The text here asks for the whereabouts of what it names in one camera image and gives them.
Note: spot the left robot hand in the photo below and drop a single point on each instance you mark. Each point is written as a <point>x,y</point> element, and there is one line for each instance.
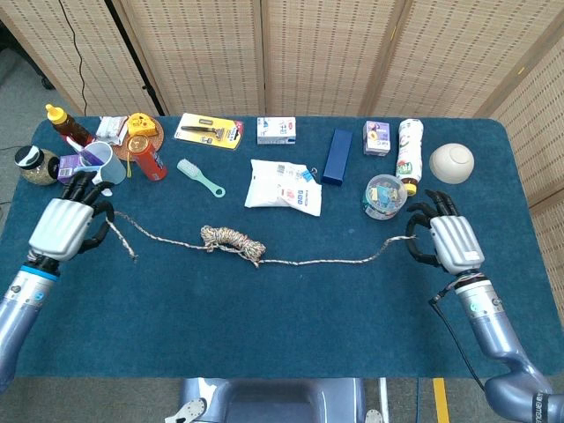
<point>59,229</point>

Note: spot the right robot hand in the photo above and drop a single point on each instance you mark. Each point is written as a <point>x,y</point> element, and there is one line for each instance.
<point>458,242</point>

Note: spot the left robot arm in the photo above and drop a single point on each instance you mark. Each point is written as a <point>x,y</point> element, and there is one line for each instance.
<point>22,308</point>

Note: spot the purple carton box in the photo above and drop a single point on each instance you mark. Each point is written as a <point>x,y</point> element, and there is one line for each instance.
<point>66,169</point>

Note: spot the glass jar black lid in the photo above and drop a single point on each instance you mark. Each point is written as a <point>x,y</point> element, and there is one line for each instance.
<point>35,169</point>

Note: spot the cream upturned bowl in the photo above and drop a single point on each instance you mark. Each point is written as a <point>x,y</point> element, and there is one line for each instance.
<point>451,164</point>

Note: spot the purple toothbrush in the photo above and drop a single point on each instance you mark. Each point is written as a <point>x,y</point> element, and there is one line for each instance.
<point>92,156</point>

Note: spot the light blue mug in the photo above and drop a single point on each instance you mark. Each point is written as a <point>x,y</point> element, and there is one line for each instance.
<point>113,169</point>

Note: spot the clear tub of clips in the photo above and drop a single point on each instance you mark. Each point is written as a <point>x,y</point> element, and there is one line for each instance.
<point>384,198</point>

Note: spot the honey bottle yellow cap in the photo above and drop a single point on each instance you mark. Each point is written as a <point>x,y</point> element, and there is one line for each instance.
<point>66,125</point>

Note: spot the white bottle yellow cap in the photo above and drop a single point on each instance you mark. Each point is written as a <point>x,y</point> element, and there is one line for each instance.
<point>410,150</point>

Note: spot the red drink can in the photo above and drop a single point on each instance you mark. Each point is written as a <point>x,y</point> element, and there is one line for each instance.
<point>150,163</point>

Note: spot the white snack packet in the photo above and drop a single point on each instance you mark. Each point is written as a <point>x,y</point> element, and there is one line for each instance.
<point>110,128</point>

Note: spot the small purple white box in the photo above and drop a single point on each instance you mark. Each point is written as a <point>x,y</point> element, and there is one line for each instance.
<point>376,138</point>

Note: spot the yellow small box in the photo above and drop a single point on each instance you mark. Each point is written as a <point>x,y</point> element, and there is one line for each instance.
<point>141,125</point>

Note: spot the woven round coaster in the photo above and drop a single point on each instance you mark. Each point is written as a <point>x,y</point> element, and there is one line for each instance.
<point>159,132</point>

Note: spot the mint green brush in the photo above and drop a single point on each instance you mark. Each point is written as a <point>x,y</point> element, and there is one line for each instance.
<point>194,172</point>

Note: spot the navy blue long box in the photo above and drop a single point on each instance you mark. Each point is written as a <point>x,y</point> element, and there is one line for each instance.
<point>337,156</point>

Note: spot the yellow floor tape strip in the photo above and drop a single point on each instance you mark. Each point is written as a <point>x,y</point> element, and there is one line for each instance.
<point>440,401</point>

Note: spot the blue binder clip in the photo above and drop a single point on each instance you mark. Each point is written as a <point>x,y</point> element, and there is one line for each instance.
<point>305,176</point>

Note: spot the razor in yellow blister pack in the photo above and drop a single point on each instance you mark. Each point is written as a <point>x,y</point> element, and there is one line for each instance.
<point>207,132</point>

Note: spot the black stand pole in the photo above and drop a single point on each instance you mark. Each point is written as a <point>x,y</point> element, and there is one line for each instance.
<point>132,48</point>

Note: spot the white plastic bag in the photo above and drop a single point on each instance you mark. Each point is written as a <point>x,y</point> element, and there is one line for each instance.
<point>269,185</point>

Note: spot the blue table cloth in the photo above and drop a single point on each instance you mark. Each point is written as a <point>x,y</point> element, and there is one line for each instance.
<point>264,317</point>

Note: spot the white and blue carton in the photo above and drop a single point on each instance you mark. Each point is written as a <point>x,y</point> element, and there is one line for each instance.
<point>275,131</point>

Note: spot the blue grey robot torso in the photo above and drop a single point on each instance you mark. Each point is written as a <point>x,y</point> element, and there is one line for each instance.
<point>273,401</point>

